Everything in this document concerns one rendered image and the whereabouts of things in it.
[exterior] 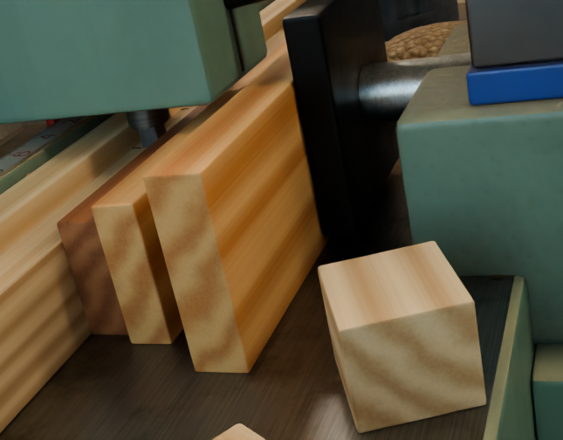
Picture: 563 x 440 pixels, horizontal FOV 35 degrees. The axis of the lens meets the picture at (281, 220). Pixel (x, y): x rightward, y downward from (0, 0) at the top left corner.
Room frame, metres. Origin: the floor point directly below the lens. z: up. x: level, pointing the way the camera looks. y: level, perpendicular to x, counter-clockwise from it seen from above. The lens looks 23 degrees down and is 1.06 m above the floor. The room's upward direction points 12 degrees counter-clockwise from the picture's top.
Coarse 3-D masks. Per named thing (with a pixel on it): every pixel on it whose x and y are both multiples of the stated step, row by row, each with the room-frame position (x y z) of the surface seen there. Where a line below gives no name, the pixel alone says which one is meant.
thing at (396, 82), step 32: (320, 0) 0.35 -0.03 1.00; (352, 0) 0.37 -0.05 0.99; (288, 32) 0.33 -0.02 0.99; (320, 32) 0.33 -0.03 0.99; (352, 32) 0.36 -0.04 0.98; (320, 64) 0.33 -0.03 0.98; (352, 64) 0.36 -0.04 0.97; (384, 64) 0.36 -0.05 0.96; (416, 64) 0.35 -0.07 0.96; (448, 64) 0.35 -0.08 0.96; (320, 96) 0.33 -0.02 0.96; (352, 96) 0.35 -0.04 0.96; (384, 96) 0.35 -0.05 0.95; (320, 128) 0.33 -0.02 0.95; (352, 128) 0.34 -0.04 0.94; (384, 128) 0.39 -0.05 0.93; (320, 160) 0.33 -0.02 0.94; (352, 160) 0.34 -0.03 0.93; (384, 160) 0.38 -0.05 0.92; (320, 192) 0.33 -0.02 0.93; (352, 192) 0.33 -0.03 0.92; (352, 224) 0.33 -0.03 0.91
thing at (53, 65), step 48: (0, 0) 0.38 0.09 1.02; (48, 0) 0.37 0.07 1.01; (96, 0) 0.36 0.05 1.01; (144, 0) 0.35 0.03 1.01; (192, 0) 0.35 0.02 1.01; (0, 48) 0.38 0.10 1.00; (48, 48) 0.37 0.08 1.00; (96, 48) 0.36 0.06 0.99; (144, 48) 0.35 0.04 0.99; (192, 48) 0.34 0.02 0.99; (240, 48) 0.38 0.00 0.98; (0, 96) 0.38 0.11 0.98; (48, 96) 0.37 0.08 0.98; (96, 96) 0.36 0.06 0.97; (144, 96) 0.35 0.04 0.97; (192, 96) 0.35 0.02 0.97
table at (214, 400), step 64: (384, 192) 0.38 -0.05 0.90; (320, 256) 0.33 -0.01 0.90; (320, 320) 0.28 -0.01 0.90; (512, 320) 0.25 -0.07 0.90; (64, 384) 0.27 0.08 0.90; (128, 384) 0.26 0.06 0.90; (192, 384) 0.25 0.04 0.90; (256, 384) 0.24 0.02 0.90; (320, 384) 0.24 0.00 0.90; (512, 384) 0.22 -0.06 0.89
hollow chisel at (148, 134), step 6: (162, 126) 0.40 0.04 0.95; (144, 132) 0.39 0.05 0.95; (150, 132) 0.39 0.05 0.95; (156, 132) 0.39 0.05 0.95; (162, 132) 0.39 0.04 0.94; (144, 138) 0.39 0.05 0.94; (150, 138) 0.39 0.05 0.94; (156, 138) 0.39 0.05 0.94; (144, 144) 0.39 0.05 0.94; (150, 144) 0.39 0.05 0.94
